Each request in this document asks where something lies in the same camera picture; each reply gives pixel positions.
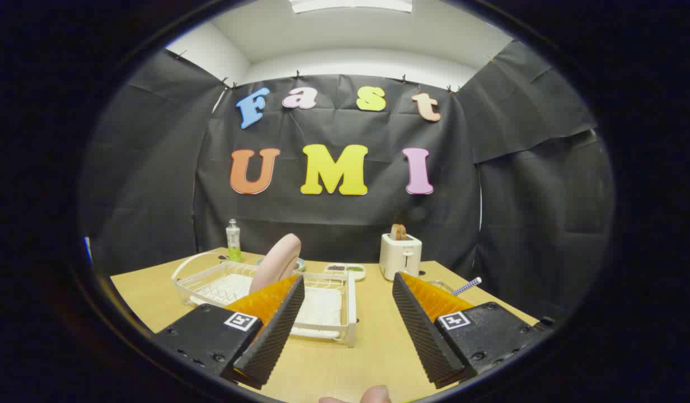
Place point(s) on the small teal plate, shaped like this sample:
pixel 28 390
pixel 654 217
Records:
pixel 300 264

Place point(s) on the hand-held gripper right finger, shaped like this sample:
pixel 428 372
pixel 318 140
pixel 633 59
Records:
pixel 423 336

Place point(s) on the green liquid bottle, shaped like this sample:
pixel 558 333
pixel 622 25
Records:
pixel 233 240

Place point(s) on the pink plate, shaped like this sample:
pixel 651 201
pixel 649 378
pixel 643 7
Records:
pixel 277 260

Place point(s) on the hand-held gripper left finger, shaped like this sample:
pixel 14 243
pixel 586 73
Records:
pixel 277 336

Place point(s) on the white divided dish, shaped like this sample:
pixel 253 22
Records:
pixel 344 273

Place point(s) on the white dish rack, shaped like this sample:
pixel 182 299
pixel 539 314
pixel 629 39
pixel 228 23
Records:
pixel 322 308

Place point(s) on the ceiling light panel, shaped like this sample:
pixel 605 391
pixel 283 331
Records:
pixel 350 4

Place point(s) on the brown bread slice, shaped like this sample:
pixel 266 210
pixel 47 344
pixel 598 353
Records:
pixel 398 232

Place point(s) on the white toaster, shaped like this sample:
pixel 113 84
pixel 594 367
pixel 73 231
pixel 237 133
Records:
pixel 400 257

